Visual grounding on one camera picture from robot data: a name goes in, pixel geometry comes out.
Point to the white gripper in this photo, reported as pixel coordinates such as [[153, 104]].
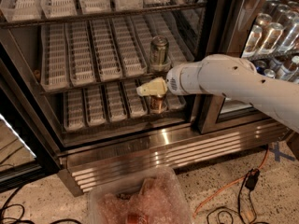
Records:
[[177, 79]]

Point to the green soda can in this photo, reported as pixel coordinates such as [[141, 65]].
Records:
[[158, 53]]

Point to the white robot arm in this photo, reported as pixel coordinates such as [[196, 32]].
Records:
[[235, 78]]

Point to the brown soda can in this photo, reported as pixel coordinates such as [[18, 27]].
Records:
[[157, 104]]

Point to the stainless steel fridge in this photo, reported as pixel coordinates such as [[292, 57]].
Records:
[[105, 130]]

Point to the blue pepsi can front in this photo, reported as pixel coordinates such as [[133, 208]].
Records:
[[260, 66]]

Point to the blue pepsi can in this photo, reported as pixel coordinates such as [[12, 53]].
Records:
[[269, 73], [260, 66]]

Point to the white can upper shelf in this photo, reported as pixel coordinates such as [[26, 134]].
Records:
[[254, 37]]

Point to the blue pepsi can right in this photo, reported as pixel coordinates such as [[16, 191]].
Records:
[[269, 73]]

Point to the glass fridge door right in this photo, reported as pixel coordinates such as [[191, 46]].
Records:
[[233, 38]]

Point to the silver can upper shelf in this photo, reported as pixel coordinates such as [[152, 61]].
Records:
[[263, 19]]

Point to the red can in bin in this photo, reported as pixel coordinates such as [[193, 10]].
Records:
[[136, 219]]

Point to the open fridge door left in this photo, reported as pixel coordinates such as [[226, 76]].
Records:
[[30, 155]]

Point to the bubble wrap in bin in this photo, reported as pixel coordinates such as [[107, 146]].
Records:
[[143, 199]]

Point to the clear plastic bin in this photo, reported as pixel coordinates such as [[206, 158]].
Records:
[[140, 196]]

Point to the black power adapter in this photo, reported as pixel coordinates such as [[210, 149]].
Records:
[[252, 179]]

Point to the middle wire shelf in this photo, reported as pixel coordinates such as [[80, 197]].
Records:
[[81, 53]]

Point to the wire shelf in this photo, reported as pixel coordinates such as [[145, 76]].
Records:
[[81, 53], [17, 13]]

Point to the top wire shelf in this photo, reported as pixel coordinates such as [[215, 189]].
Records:
[[17, 13]]

